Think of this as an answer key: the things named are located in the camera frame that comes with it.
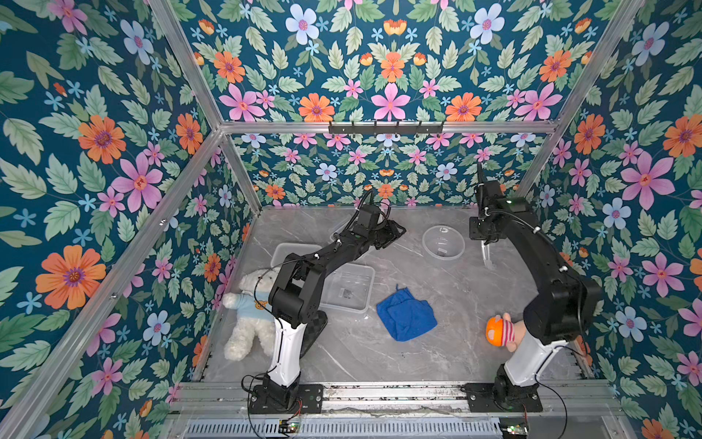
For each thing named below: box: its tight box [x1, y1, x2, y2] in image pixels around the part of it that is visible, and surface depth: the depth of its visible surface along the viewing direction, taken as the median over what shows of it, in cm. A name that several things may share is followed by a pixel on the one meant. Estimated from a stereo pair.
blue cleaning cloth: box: [376, 283, 438, 342], surface depth 90 cm
